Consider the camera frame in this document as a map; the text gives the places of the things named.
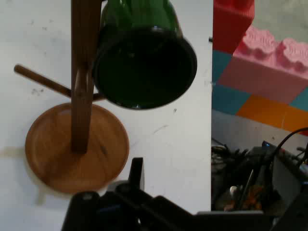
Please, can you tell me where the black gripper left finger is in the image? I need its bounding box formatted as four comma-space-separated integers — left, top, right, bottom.
61, 157, 198, 231

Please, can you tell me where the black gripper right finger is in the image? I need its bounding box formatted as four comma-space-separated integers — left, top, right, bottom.
197, 190, 308, 231

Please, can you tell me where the green enamel mug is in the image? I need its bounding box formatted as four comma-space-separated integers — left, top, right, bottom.
92, 0, 198, 110

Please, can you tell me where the grey box of clutter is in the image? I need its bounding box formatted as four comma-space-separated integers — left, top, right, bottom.
211, 138, 308, 214

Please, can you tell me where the orange foam floor mat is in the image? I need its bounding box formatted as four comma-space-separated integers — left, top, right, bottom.
236, 94, 308, 133

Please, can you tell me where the teal foam floor mat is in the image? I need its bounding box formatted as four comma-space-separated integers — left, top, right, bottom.
211, 50, 251, 116

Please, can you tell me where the wooden mug tree stand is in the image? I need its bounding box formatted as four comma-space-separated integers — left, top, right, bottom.
13, 0, 130, 194

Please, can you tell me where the pink foam building block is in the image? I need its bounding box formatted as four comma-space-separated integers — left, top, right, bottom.
218, 25, 308, 104

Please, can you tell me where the red foam building block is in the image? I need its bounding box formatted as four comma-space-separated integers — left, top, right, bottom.
213, 0, 256, 55

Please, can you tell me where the black cable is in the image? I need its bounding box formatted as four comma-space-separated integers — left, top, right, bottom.
273, 127, 308, 167

